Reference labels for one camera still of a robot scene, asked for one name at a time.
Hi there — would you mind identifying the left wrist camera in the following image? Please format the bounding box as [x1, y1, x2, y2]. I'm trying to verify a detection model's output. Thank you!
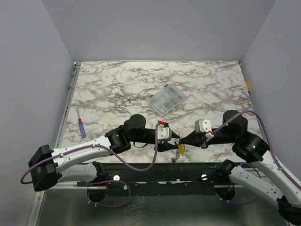
[157, 126, 172, 141]

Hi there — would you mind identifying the clear plastic screw box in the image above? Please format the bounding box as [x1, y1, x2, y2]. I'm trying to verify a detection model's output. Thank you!
[148, 83, 187, 116]

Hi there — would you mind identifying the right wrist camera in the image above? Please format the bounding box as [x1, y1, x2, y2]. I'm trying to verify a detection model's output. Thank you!
[195, 120, 212, 134]

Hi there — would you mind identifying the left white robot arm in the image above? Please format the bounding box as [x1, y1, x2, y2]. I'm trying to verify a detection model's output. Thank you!
[28, 114, 179, 192]

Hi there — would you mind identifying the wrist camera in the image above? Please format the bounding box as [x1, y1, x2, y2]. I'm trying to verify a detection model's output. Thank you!
[157, 126, 172, 141]
[195, 120, 212, 134]

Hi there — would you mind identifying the red blue screwdriver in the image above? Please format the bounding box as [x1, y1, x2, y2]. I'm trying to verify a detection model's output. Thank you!
[77, 109, 86, 138]

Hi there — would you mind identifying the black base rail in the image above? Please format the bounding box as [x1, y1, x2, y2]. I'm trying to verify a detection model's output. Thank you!
[77, 162, 254, 196]

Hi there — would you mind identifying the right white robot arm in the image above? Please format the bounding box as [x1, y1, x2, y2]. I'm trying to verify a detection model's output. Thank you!
[179, 110, 301, 226]

